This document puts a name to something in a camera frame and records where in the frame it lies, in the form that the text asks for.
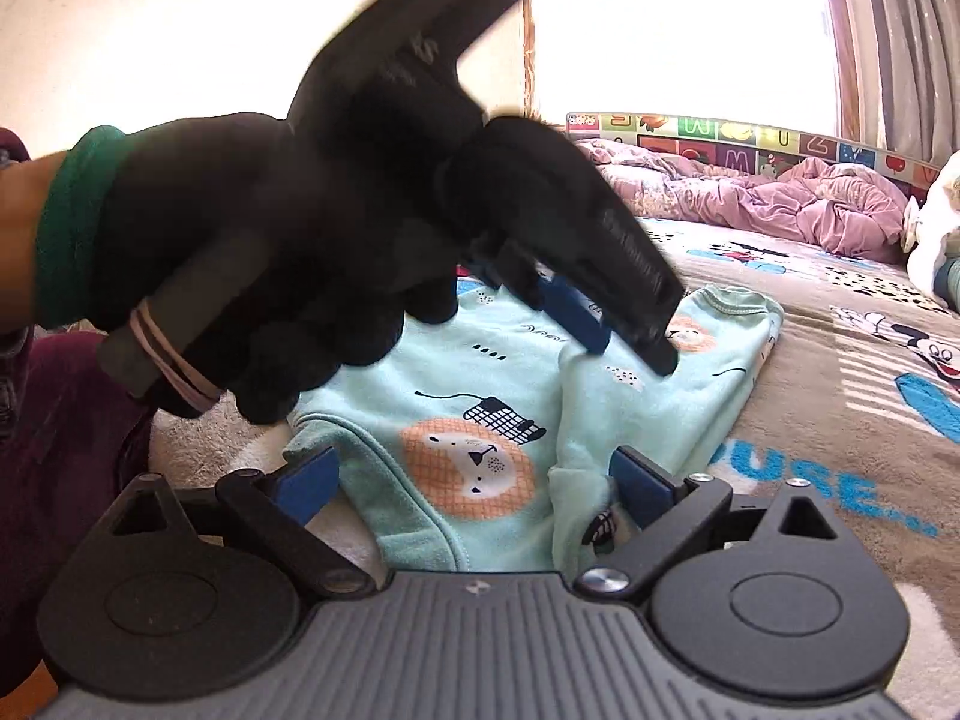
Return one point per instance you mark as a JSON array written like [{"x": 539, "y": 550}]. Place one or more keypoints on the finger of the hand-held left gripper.
[
  {"x": 600, "y": 240},
  {"x": 574, "y": 315}
]

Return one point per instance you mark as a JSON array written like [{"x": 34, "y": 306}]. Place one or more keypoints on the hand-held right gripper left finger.
[{"x": 311, "y": 487}]

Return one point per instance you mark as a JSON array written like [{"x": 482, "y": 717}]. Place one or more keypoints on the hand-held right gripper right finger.
[{"x": 637, "y": 487}]

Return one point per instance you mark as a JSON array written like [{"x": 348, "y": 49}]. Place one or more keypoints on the mint lion print garment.
[{"x": 660, "y": 405}]

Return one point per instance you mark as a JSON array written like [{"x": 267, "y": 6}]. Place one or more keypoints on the person's left forearm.
[{"x": 22, "y": 240}]

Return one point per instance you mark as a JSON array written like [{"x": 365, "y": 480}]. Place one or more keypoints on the person's left hand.
[{"x": 247, "y": 180}]

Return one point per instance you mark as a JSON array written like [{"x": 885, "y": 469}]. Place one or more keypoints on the purple quilt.
[{"x": 750, "y": 195}]

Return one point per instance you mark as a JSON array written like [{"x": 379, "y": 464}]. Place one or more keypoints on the colourful alphabet foam panel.
[{"x": 750, "y": 131}]

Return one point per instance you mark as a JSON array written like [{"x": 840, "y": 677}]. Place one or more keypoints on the cartoon mouse printed blanket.
[{"x": 825, "y": 405}]

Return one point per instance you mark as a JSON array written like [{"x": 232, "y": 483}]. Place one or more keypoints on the window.
[{"x": 675, "y": 30}]

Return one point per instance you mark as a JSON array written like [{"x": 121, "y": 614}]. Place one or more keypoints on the person's maroon clothing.
[{"x": 52, "y": 465}]

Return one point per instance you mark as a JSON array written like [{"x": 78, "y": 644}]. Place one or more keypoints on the grey curtain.
[{"x": 900, "y": 37}]

